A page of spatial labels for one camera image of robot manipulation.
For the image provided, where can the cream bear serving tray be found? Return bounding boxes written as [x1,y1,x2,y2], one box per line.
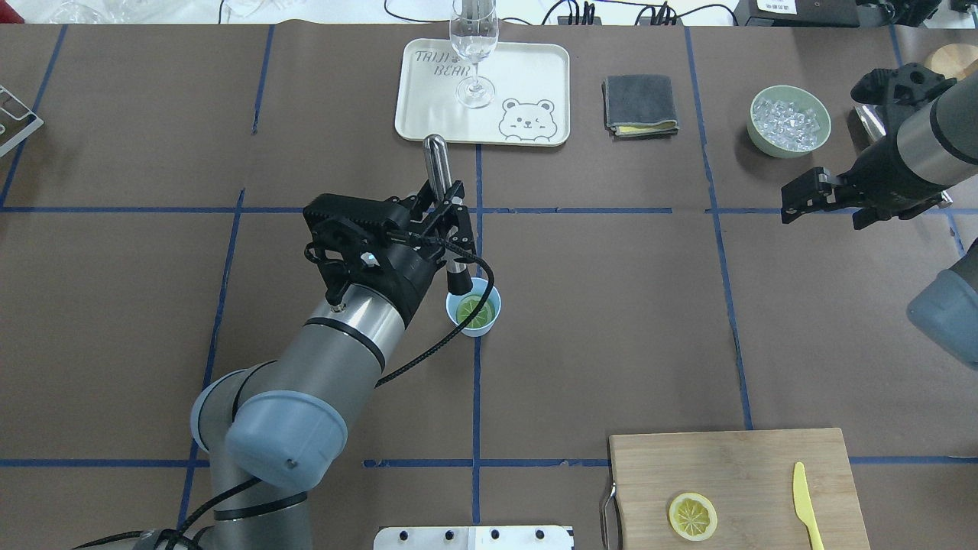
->
[393,38,572,147]

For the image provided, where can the clear wine glass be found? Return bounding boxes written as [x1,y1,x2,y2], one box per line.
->
[449,1,500,109]

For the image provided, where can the green bowl of ice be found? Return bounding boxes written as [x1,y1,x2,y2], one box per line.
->
[746,85,832,159]

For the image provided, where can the yellow plastic knife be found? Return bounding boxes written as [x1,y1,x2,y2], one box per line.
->
[792,461,825,550]

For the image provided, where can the green lime slice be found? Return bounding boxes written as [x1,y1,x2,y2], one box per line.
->
[455,295,496,330]

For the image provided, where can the steel muddler with black tip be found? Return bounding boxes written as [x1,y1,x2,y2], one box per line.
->
[423,134,472,296]

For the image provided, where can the light blue plastic cup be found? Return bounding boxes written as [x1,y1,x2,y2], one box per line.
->
[445,277,502,338]

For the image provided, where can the white wire dish rack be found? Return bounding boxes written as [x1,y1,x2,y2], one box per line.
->
[0,85,44,157]

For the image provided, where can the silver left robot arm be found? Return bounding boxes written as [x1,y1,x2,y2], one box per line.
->
[84,179,478,549]

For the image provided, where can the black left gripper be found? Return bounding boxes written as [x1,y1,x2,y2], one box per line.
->
[303,180,478,325]

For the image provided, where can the black power strip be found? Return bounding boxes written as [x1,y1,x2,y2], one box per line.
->
[550,1,602,27]

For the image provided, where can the bamboo cutting board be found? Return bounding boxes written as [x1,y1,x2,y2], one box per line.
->
[601,428,870,549]

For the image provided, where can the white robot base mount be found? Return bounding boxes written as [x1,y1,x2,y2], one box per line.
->
[373,525,575,549]

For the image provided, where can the steel ice scoop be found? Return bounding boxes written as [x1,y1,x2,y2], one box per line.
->
[853,104,954,209]

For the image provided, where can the grey and yellow folded cloth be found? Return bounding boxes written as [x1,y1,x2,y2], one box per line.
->
[602,74,680,139]

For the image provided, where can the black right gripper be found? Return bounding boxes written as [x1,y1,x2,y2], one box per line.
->
[780,63,958,230]

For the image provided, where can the yellow lemon slice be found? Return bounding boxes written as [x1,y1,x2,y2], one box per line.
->
[667,492,719,541]

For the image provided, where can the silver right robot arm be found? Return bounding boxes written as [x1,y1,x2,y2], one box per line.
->
[780,63,977,368]

